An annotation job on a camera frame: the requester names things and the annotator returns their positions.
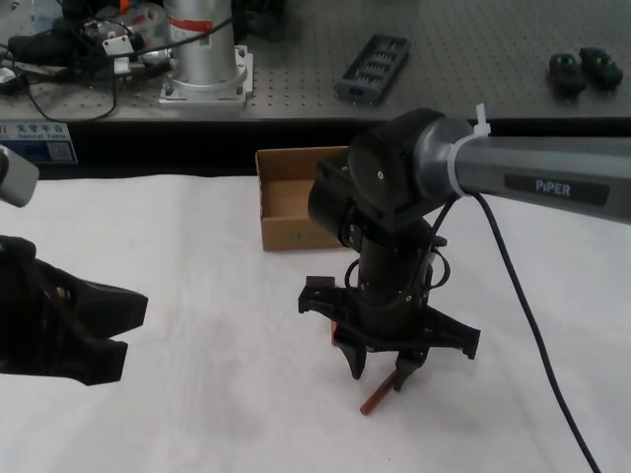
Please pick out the orange sleeve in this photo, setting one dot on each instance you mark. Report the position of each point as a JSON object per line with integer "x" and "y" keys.
{"x": 335, "y": 335}

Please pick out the grey screwdriver bit case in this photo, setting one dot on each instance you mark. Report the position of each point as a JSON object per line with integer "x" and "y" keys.
{"x": 375, "y": 66}

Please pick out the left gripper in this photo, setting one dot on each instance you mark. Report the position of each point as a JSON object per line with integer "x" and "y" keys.
{"x": 29, "y": 320}

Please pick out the metal bench with holes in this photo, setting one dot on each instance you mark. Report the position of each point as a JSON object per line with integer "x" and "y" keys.
{"x": 468, "y": 79}

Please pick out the blue white label plate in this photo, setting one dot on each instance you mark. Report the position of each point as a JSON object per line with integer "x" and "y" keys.
{"x": 39, "y": 143}

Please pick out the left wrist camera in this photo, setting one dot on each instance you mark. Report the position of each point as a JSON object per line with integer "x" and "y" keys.
{"x": 17, "y": 177}

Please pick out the black device with green lens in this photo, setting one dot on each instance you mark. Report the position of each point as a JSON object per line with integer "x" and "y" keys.
{"x": 567, "y": 71}
{"x": 601, "y": 66}

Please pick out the red-brown bolt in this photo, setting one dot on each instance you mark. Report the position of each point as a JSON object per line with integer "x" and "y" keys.
{"x": 375, "y": 398}

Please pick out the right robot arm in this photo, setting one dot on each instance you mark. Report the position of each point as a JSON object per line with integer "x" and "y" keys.
{"x": 493, "y": 162}

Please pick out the white zip tie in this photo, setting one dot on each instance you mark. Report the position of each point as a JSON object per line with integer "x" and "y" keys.
{"x": 461, "y": 148}

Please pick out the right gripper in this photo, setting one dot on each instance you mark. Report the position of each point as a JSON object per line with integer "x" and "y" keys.
{"x": 389, "y": 327}

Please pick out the silver-white machine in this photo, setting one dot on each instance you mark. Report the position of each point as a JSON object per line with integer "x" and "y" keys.
{"x": 204, "y": 54}

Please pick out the cardboard box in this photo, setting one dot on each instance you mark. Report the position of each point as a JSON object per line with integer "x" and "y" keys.
{"x": 281, "y": 231}

